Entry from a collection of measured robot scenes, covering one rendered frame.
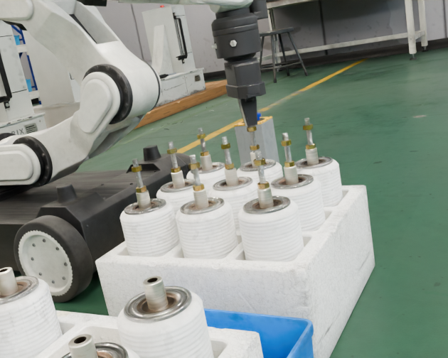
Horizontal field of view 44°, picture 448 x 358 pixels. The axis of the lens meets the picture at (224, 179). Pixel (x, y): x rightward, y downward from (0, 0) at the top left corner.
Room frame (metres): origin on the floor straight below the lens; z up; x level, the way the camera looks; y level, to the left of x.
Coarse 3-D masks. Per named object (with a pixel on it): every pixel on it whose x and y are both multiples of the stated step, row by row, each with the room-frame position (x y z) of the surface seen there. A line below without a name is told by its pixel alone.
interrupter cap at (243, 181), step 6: (222, 180) 1.02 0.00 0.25; (240, 180) 1.00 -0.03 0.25; (246, 180) 0.99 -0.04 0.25; (252, 180) 0.99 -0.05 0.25; (216, 186) 0.99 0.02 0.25; (222, 186) 0.98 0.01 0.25; (228, 186) 0.98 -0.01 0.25; (234, 186) 0.96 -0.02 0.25; (240, 186) 0.96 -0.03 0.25; (246, 186) 0.96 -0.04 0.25
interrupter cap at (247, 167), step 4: (268, 160) 1.12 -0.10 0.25; (272, 160) 1.11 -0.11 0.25; (244, 164) 1.12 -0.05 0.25; (248, 164) 1.11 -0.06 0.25; (268, 164) 1.08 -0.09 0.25; (272, 164) 1.07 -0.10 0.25; (240, 168) 1.08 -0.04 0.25; (244, 168) 1.08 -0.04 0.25; (248, 168) 1.08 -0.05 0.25; (252, 168) 1.07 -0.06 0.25; (256, 168) 1.07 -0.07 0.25; (264, 168) 1.06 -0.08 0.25
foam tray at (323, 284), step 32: (352, 192) 1.03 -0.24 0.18; (352, 224) 0.95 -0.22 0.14; (128, 256) 0.91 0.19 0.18; (160, 256) 0.88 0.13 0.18; (320, 256) 0.79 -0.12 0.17; (352, 256) 0.93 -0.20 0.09; (128, 288) 0.89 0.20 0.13; (192, 288) 0.82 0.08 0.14; (224, 288) 0.79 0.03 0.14; (256, 288) 0.77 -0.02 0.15; (288, 288) 0.74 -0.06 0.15; (320, 288) 0.77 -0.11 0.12; (352, 288) 0.91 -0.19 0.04; (320, 320) 0.76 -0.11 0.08; (320, 352) 0.74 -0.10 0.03
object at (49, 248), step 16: (32, 224) 1.18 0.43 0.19; (48, 224) 1.16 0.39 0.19; (64, 224) 1.17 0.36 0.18; (16, 240) 1.21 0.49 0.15; (32, 240) 1.20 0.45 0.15; (48, 240) 1.17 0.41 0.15; (64, 240) 1.13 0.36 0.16; (80, 240) 1.16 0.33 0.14; (16, 256) 1.22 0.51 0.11; (32, 256) 1.21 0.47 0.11; (48, 256) 1.18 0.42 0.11; (64, 256) 1.14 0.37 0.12; (80, 256) 1.14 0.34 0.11; (32, 272) 1.21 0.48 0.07; (48, 272) 1.19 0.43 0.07; (64, 272) 1.16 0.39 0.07; (80, 272) 1.13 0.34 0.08; (64, 288) 1.15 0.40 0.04; (80, 288) 1.14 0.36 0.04
